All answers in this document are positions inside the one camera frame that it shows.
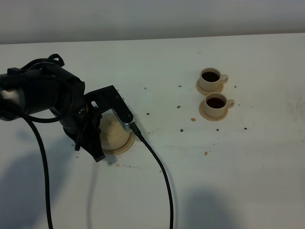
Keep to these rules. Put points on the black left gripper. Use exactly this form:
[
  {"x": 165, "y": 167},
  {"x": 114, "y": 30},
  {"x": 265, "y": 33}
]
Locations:
[{"x": 81, "y": 124}]

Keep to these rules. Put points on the beige teapot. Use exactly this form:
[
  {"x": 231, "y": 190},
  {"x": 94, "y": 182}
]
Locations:
[{"x": 112, "y": 135}]

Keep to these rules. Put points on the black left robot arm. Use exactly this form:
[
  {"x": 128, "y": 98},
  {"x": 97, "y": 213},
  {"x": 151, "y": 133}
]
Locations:
[{"x": 48, "y": 93}]

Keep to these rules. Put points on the beige teapot saucer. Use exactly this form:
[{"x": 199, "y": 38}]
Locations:
[{"x": 126, "y": 146}]

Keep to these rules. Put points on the near beige cup saucer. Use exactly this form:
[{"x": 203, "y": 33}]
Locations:
[{"x": 212, "y": 114}]

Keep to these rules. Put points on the beige cup saucer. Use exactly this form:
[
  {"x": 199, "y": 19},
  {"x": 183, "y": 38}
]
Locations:
[
  {"x": 204, "y": 92},
  {"x": 212, "y": 114}
]

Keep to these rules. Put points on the far beige cup saucer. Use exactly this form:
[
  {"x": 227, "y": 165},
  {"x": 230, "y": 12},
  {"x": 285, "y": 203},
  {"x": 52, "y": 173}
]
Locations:
[{"x": 204, "y": 92}]

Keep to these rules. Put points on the near beige teacup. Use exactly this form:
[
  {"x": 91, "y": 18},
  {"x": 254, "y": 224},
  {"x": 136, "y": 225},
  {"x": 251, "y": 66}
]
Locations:
[{"x": 219, "y": 100}]

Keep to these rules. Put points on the beige teacup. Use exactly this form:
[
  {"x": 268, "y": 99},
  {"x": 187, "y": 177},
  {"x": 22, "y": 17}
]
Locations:
[
  {"x": 211, "y": 78},
  {"x": 219, "y": 100}
]

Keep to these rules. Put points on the far beige teacup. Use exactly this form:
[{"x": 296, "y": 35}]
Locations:
[{"x": 211, "y": 78}]

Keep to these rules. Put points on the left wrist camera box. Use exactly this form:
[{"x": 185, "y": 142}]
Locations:
[{"x": 108, "y": 98}]

